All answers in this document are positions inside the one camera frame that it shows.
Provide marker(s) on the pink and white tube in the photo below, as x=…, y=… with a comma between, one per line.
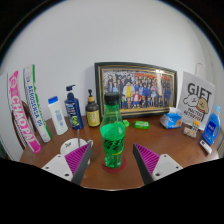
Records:
x=21, y=113

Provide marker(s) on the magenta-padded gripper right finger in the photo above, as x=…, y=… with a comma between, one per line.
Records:
x=148, y=160

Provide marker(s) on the blue detergent bottle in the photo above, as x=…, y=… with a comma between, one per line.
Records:
x=211, y=128

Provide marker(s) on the blue pump bottle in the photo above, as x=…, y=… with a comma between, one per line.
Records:
x=74, y=113

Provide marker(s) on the small patterned box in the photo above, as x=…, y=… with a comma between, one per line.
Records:
x=191, y=130

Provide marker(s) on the white bottle with blue cap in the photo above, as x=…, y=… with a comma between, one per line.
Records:
x=58, y=118

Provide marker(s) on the small green packet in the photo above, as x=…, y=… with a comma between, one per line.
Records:
x=126, y=123
x=141, y=125

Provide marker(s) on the blue tissue pack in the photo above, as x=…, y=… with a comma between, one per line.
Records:
x=170, y=120

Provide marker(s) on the framed group picture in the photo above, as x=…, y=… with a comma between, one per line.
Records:
x=140, y=83

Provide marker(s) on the green plastic drink bottle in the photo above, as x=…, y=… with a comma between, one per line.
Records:
x=112, y=136

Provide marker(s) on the white spoon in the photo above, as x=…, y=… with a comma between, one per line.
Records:
x=78, y=136

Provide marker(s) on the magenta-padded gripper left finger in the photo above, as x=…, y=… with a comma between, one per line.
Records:
x=76, y=160

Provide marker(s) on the small white flat stick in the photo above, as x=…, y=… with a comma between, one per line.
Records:
x=205, y=146

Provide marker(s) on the dark pump bottle yellow label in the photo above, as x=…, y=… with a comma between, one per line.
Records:
x=93, y=115

